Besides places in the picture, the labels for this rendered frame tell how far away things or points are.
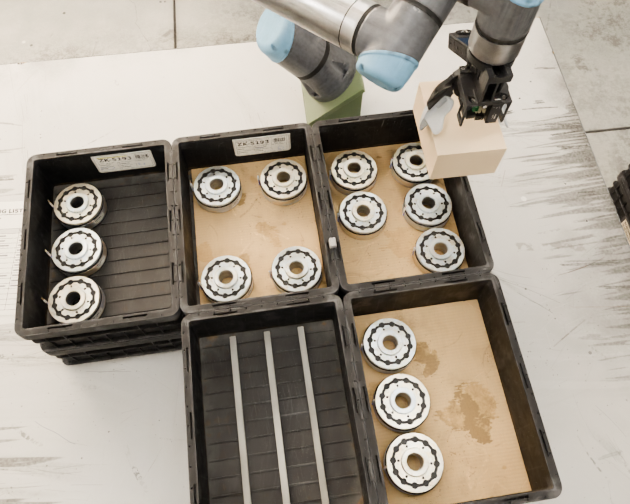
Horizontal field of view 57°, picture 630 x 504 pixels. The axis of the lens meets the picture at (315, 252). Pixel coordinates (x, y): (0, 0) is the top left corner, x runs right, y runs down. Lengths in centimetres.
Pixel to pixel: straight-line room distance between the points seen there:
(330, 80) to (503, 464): 92
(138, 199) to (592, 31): 229
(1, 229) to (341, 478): 99
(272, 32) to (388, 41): 59
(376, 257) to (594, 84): 181
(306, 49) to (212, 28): 149
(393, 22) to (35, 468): 107
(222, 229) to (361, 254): 30
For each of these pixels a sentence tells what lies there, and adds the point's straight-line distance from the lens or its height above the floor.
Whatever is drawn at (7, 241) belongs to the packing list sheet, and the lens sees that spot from 156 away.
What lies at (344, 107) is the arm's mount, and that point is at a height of 80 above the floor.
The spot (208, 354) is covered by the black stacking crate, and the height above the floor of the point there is 83.
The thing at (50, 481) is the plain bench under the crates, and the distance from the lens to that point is 135.
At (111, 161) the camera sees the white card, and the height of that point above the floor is 90.
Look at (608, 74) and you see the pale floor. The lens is 292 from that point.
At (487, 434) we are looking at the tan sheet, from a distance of 117.
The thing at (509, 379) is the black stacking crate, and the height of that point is 87.
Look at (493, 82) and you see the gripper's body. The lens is 91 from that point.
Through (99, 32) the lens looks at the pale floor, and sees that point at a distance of 296.
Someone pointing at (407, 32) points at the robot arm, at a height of 137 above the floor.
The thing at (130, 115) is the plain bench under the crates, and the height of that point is 70.
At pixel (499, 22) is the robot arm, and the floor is 138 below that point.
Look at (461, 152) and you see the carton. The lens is 103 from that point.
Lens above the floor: 194
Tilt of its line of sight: 65 degrees down
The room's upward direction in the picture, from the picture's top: straight up
